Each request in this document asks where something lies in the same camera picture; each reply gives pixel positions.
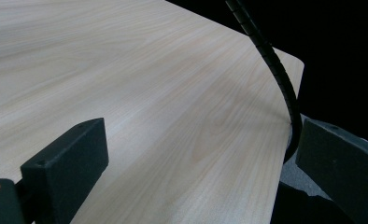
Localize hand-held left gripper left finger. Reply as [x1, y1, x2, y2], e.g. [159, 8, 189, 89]
[20, 117, 110, 224]

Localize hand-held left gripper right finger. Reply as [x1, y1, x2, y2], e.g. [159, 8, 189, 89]
[295, 119, 368, 224]

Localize black cable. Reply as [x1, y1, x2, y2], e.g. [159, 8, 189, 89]
[224, 0, 304, 164]

